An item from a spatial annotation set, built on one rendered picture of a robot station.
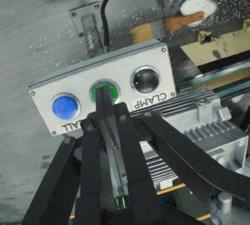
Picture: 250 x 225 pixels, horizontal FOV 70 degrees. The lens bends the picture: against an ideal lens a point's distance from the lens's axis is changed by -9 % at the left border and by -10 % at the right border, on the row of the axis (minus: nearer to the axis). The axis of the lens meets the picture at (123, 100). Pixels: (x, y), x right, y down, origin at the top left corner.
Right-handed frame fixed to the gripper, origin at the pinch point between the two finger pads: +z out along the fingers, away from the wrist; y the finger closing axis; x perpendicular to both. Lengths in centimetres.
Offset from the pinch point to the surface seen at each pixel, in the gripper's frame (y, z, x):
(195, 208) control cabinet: 58, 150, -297
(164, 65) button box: 7.6, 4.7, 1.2
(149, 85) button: 5.1, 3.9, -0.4
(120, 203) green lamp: -10, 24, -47
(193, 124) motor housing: 13.5, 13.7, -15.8
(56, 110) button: -6.0, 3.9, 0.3
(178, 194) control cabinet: 41, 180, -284
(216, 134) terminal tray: 16.4, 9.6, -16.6
